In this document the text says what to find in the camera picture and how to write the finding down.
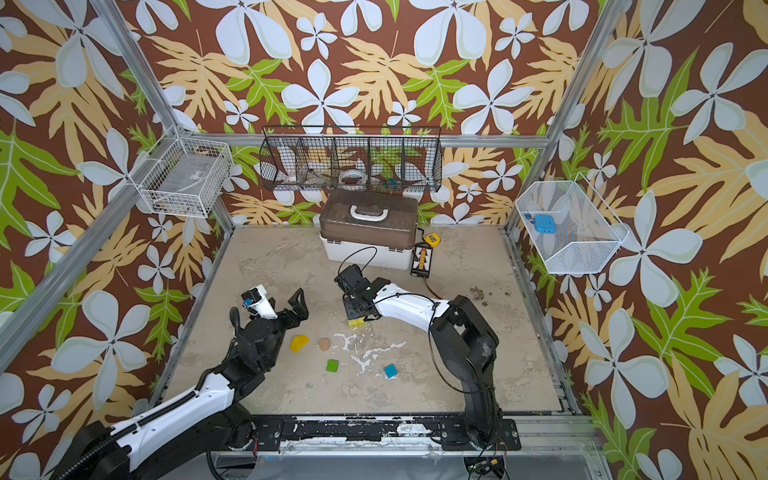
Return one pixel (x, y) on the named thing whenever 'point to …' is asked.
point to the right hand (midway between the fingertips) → (354, 306)
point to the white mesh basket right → (569, 226)
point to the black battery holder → (421, 259)
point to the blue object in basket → (545, 224)
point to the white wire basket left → (188, 178)
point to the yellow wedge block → (299, 342)
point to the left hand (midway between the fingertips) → (287, 291)
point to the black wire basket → (352, 158)
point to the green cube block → (332, 365)
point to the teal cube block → (391, 371)
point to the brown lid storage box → (351, 222)
